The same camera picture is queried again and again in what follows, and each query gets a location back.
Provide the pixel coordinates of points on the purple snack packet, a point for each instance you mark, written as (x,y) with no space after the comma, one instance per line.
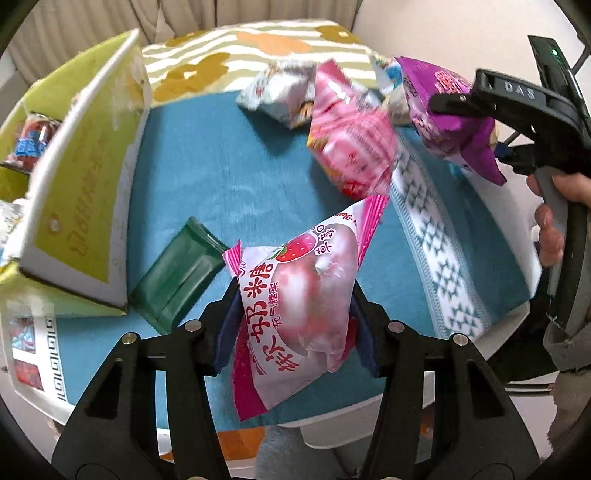
(443,134)

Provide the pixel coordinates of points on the light blue snack packet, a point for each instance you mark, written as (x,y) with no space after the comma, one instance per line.
(392,87)

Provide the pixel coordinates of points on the pink crinkled snack packet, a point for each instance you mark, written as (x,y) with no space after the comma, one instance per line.
(351,138)

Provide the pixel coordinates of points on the red blue snack packet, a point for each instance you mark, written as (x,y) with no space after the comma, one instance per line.
(34,141)

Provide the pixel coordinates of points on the grey white patterned snack packet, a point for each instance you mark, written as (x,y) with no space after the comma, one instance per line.
(281,90)

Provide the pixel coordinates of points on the pink strawberry snack packet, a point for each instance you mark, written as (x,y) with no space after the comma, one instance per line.
(300,295)

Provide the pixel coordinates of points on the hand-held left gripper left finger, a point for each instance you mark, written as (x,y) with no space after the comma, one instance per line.
(226,325)

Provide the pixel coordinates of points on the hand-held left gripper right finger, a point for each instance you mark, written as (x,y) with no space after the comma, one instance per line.
(364,332)

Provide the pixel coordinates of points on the beige curtain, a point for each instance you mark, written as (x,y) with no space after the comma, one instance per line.
(69,32)

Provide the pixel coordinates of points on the blue patterned table mat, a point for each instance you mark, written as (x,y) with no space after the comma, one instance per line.
(231,175)

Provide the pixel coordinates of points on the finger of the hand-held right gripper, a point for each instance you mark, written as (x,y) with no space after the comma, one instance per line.
(461,104)

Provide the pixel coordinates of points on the green cardboard box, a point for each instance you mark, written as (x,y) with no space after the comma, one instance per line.
(87,194)

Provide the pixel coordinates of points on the dark green snack packet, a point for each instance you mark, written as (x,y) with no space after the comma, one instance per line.
(178,277)

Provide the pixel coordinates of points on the floral striped blanket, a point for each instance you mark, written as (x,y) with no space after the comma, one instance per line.
(240,50)

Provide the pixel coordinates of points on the person's right hand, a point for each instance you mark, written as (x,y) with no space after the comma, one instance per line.
(551,230)

